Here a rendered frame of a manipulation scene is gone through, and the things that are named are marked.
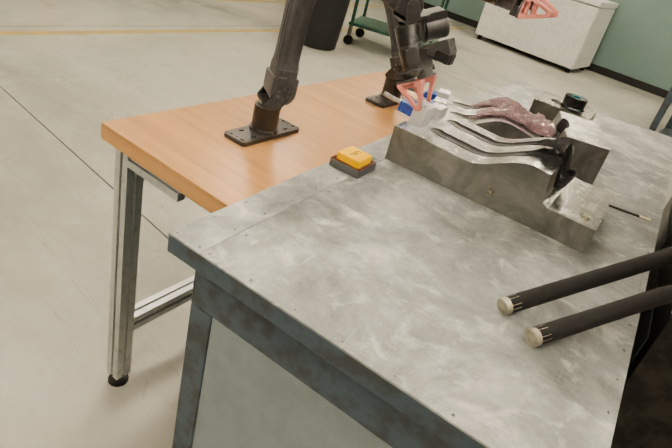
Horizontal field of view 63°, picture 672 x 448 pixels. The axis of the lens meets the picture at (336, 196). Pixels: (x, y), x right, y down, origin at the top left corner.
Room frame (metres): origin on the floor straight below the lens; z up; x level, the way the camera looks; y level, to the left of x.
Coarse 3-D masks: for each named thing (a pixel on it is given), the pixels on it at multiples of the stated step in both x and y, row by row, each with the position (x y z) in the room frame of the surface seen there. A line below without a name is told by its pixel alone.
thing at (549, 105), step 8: (544, 96) 2.03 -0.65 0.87; (552, 96) 2.06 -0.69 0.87; (536, 104) 1.96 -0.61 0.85; (544, 104) 1.94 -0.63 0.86; (552, 104) 1.94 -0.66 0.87; (560, 104) 2.02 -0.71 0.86; (536, 112) 1.95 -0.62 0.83; (544, 112) 1.94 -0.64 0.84; (552, 112) 1.93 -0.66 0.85; (568, 112) 1.91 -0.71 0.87; (576, 112) 1.92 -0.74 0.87; (584, 112) 1.95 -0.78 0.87; (592, 112) 1.98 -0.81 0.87; (552, 120) 1.92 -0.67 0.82; (592, 120) 1.99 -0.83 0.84
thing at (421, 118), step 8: (392, 96) 1.35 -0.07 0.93; (400, 104) 1.32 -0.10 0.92; (408, 104) 1.31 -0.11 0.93; (416, 104) 1.29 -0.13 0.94; (424, 104) 1.31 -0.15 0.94; (432, 104) 1.33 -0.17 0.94; (408, 112) 1.31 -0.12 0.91; (416, 112) 1.29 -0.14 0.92; (424, 112) 1.28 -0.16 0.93; (432, 112) 1.32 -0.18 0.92; (408, 120) 1.30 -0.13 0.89; (416, 120) 1.29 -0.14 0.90; (424, 120) 1.29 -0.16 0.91
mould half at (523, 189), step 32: (416, 128) 1.27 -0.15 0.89; (448, 128) 1.33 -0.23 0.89; (480, 128) 1.41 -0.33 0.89; (416, 160) 1.22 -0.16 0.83; (448, 160) 1.18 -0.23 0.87; (480, 160) 1.18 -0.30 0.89; (512, 160) 1.14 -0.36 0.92; (544, 160) 1.15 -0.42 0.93; (480, 192) 1.14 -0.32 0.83; (512, 192) 1.11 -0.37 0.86; (544, 192) 1.08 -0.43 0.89; (576, 192) 1.21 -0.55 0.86; (608, 192) 1.26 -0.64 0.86; (544, 224) 1.07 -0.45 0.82; (576, 224) 1.05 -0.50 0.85
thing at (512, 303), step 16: (640, 256) 0.89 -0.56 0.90; (656, 256) 0.89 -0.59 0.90; (592, 272) 0.83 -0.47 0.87; (608, 272) 0.84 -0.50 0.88; (624, 272) 0.85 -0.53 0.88; (640, 272) 0.87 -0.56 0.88; (544, 288) 0.78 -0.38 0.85; (560, 288) 0.79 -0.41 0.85; (576, 288) 0.80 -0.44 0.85; (512, 304) 0.74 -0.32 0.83; (528, 304) 0.75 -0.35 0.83
